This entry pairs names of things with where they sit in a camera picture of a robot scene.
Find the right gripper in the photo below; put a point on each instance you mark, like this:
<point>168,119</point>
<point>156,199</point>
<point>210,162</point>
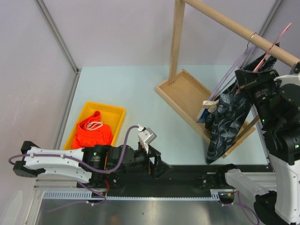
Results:
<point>245,78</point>

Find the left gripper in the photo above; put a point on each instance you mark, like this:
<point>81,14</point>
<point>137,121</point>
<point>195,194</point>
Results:
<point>152,162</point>

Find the lilac wire hanger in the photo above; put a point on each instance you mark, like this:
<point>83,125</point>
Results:
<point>236,63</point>

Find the pink wire hanger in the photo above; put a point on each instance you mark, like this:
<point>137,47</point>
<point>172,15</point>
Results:
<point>270,49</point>

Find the dark patterned shorts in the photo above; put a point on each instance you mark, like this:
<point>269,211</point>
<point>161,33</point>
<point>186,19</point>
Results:
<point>226,121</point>

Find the orange shorts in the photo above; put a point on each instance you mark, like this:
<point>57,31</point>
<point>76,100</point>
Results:
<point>92,131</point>

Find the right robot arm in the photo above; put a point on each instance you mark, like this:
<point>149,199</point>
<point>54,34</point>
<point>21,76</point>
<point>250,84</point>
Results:
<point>277,101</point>

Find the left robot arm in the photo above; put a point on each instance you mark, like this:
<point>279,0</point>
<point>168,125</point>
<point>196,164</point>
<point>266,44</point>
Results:
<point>87,165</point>

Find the wooden clothes rack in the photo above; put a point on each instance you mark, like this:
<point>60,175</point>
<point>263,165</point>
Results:
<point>216,47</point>

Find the yellow plastic bin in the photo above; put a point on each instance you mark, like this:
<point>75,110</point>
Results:
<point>111,115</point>

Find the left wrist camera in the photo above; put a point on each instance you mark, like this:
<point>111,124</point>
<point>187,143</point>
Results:
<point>146,136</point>

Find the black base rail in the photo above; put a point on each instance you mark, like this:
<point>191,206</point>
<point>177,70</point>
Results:
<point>203,176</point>

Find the white cable duct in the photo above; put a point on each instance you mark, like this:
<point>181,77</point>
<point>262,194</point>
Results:
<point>88,195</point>

